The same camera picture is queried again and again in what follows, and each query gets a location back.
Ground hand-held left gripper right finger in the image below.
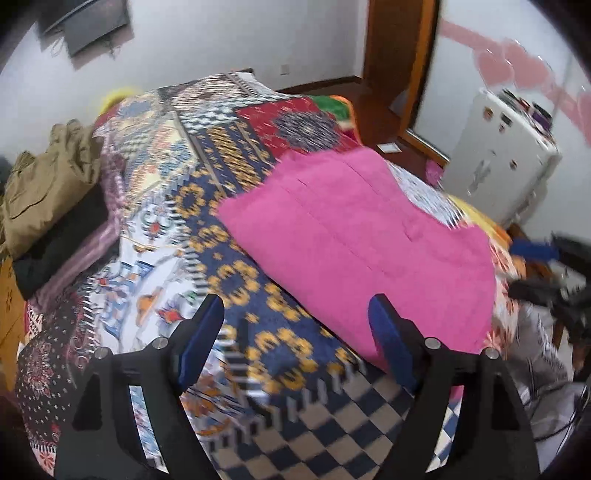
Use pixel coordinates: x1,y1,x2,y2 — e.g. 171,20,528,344
368,293,541,480

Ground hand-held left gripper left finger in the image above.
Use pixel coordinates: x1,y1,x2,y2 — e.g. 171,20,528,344
54,293,226,480

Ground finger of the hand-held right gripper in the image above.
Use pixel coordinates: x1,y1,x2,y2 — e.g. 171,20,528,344
509,237,560,262
508,279,561,308

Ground pink pants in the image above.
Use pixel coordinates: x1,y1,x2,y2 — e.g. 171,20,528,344
216,148,498,402

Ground olive green folded pants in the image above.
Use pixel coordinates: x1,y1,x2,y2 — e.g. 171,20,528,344
0,119,108,259

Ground white fridge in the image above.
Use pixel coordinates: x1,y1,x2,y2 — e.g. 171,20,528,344
445,87,563,228

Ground lilac folded garment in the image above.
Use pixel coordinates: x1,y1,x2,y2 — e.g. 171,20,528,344
32,152,125,303

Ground black folded garment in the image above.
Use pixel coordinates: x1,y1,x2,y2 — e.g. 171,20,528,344
11,185,116,301

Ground colourful patchwork blanket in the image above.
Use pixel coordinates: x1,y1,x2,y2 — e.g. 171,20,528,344
14,71,522,480

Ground bamboo lap table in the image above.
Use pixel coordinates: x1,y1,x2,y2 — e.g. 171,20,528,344
0,256,26,391

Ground green and orange cloth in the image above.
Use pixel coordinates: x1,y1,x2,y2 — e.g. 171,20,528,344
310,93,363,141

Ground brown wooden door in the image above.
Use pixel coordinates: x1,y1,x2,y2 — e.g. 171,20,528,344
362,0,451,167

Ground yellow foam tube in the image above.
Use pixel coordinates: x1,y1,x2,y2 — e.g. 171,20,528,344
99,88,139,114

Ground small black wall monitor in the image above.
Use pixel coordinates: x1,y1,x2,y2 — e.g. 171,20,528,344
65,16,130,58

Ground black wall television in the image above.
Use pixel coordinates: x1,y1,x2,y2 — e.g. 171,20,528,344
39,0,131,35

